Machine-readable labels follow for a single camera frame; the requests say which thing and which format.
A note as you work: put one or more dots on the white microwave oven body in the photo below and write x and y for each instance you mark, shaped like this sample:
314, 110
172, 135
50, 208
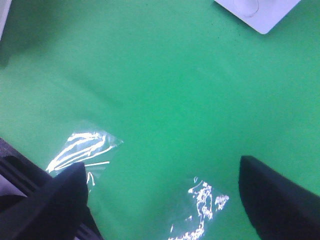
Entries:
270, 13

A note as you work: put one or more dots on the white microwave door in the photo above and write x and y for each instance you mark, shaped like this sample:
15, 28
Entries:
4, 11

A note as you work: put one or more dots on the round white door release button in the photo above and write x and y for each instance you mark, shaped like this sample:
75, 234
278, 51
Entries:
246, 8

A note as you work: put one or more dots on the clear tape patch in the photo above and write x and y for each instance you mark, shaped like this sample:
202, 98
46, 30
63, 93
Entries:
89, 144

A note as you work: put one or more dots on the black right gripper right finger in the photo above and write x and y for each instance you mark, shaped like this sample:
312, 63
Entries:
277, 208

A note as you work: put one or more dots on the green table cloth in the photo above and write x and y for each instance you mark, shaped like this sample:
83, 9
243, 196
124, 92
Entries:
188, 88

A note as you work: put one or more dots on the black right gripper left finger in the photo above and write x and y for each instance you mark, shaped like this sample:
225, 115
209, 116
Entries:
53, 212

